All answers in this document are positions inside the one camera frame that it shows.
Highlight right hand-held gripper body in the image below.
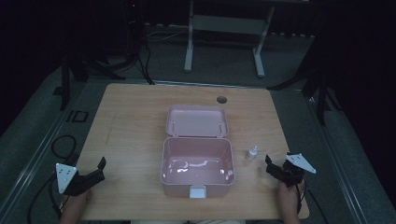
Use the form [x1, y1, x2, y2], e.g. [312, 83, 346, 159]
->
[275, 152, 318, 189]

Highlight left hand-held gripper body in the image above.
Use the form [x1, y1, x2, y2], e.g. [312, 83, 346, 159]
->
[55, 162, 95, 197]

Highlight small white bottle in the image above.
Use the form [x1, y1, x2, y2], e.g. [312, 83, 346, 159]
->
[246, 145, 259, 162]

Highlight pink plastic storage box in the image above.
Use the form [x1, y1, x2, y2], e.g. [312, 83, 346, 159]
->
[160, 105, 236, 200]

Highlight person's right hand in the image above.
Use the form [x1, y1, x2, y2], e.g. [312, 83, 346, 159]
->
[277, 178, 306, 214]

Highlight person's left hand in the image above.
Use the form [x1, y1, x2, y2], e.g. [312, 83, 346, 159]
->
[61, 188, 93, 216]

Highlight black metal stand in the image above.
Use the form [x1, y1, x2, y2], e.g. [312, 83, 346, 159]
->
[266, 36, 343, 127]
[51, 50, 127, 112]

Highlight black looped floor cable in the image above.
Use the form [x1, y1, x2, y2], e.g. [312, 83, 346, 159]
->
[50, 134, 78, 164]

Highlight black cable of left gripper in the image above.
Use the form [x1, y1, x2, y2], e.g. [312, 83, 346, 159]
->
[26, 172, 68, 224]

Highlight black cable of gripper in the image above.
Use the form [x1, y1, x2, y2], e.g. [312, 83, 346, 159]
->
[26, 172, 68, 224]
[296, 179, 330, 224]

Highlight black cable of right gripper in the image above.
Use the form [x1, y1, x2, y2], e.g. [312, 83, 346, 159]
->
[296, 179, 330, 224]

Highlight black square floor bracket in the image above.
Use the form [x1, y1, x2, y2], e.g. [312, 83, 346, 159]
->
[65, 109, 90, 124]

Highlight black hanging cables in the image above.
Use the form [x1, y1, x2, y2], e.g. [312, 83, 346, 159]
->
[122, 18, 157, 86]

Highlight white metal table frame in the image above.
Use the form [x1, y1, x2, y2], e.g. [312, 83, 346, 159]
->
[183, 0, 277, 78]

